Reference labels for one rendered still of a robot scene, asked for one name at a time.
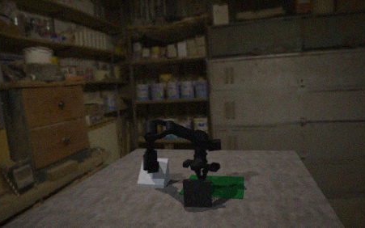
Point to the green circuit board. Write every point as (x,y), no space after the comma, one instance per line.
(226,186)

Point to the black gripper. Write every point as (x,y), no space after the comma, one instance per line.
(209,167)

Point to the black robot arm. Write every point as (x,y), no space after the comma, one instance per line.
(198,138)

